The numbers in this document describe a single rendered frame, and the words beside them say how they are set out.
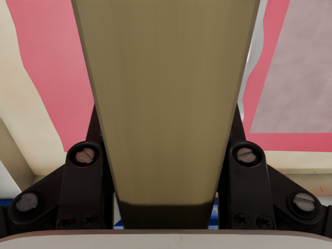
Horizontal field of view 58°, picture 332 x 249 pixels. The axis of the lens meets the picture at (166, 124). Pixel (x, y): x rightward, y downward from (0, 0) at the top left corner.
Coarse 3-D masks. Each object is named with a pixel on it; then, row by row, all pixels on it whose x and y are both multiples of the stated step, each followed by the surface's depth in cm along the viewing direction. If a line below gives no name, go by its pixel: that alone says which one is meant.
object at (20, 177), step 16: (0, 128) 32; (0, 144) 32; (0, 160) 32; (16, 160) 35; (0, 176) 34; (16, 176) 35; (32, 176) 40; (288, 176) 40; (304, 176) 40; (320, 176) 40; (0, 192) 37; (16, 192) 37; (320, 192) 38
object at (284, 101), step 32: (32, 0) 23; (64, 0) 23; (288, 0) 23; (320, 0) 23; (32, 32) 25; (64, 32) 25; (288, 32) 25; (320, 32) 25; (32, 64) 27; (64, 64) 27; (256, 64) 27; (288, 64) 27; (320, 64) 27; (64, 96) 30; (256, 96) 30; (288, 96) 30; (320, 96) 30; (64, 128) 33; (256, 128) 34; (288, 128) 34; (320, 128) 34
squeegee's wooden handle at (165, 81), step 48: (96, 0) 4; (144, 0) 4; (192, 0) 4; (240, 0) 4; (96, 48) 5; (144, 48) 5; (192, 48) 5; (240, 48) 5; (96, 96) 6; (144, 96) 5; (192, 96) 5; (144, 144) 6; (192, 144) 6; (144, 192) 8; (192, 192) 8
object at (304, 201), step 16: (240, 128) 11; (224, 160) 10; (224, 176) 10; (272, 176) 10; (224, 192) 11; (272, 192) 9; (288, 192) 9; (304, 192) 9; (288, 208) 9; (304, 208) 9; (320, 208) 9; (304, 224) 9
